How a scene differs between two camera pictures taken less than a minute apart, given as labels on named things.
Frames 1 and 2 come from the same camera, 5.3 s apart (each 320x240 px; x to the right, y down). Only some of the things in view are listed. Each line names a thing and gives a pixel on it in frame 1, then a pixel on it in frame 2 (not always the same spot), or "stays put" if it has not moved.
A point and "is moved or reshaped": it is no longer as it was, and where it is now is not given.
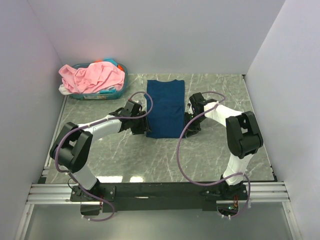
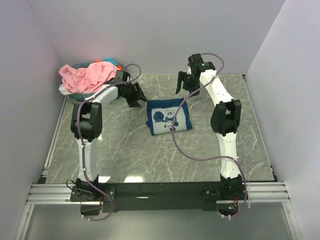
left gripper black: [143, 127] → [133, 102]
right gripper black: [192, 130] → [180, 77]
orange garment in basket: [119, 65] stays put
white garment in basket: [63, 91] stays put
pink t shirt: [94, 77] stays put
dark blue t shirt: [167, 118] is moved or reshaped
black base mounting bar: [157, 197] stays put
